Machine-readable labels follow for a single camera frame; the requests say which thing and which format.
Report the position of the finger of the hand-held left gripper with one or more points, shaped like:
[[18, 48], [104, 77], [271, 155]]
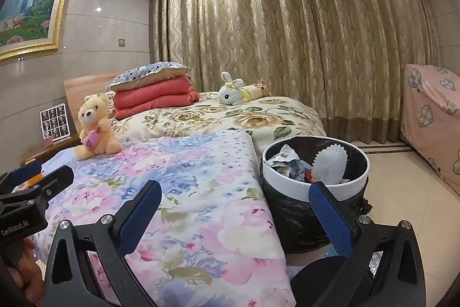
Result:
[[21, 172], [57, 181]]

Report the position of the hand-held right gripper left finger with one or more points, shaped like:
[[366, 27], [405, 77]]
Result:
[[138, 217]]

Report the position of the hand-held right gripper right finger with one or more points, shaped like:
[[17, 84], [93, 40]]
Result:
[[332, 217]]

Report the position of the white foam fruit net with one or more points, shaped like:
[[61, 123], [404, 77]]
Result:
[[329, 163]]

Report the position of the white bin with black bag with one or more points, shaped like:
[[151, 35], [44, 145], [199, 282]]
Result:
[[287, 181]]

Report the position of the white wrapper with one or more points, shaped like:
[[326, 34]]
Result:
[[285, 157]]

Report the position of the person's left hand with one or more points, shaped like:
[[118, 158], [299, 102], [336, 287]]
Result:
[[30, 271]]

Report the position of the orange cup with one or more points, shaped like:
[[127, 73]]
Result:
[[36, 180]]

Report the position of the wooden nightstand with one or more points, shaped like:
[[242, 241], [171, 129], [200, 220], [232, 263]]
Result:
[[54, 152]]

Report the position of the teal printed stool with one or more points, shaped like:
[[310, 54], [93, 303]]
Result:
[[332, 250]]

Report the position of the small pink holder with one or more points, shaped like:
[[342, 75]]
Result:
[[48, 142]]

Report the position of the black white photo sheet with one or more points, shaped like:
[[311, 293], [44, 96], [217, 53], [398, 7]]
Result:
[[54, 121]]

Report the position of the pink blue floral blanket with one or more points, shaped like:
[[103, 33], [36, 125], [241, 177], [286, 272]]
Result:
[[201, 220]]

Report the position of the cream teddy bear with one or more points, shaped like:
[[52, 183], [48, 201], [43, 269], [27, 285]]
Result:
[[90, 116]]

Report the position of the wooden headboard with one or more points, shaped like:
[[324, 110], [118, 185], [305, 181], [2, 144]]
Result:
[[77, 91]]

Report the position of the red folded quilt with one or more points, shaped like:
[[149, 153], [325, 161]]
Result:
[[154, 96]]

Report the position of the beige floral bedspread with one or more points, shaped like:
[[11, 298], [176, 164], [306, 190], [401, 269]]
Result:
[[215, 120]]

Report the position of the blue patterned pillow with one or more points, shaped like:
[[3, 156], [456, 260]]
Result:
[[147, 73]]

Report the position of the small brown bear plush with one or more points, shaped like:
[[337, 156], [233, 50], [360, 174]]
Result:
[[258, 89]]

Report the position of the pink heart print cover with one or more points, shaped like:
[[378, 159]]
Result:
[[431, 105]]

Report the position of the white rabbit plush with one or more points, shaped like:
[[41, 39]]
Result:
[[230, 94]]

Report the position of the gold framed landscape painting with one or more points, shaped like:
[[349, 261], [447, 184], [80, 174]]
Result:
[[28, 1]]

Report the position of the beige patterned curtain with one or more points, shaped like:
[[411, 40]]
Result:
[[287, 41]]

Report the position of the wall switch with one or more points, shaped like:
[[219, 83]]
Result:
[[122, 42]]

